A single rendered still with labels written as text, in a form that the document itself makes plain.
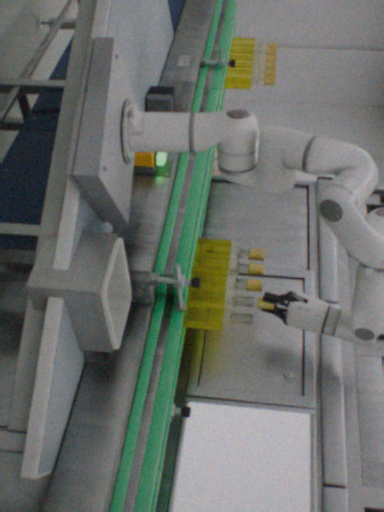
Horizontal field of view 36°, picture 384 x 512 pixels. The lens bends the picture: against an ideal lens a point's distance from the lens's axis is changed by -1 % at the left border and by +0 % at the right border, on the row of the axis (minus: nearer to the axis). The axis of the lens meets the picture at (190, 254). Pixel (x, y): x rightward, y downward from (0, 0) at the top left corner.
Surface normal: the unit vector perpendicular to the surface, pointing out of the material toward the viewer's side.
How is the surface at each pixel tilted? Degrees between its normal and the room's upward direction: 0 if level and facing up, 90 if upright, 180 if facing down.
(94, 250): 90
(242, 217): 90
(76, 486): 90
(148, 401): 90
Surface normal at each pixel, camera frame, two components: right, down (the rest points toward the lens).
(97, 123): -0.09, -0.26
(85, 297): -0.13, 0.73
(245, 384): -0.04, -0.68
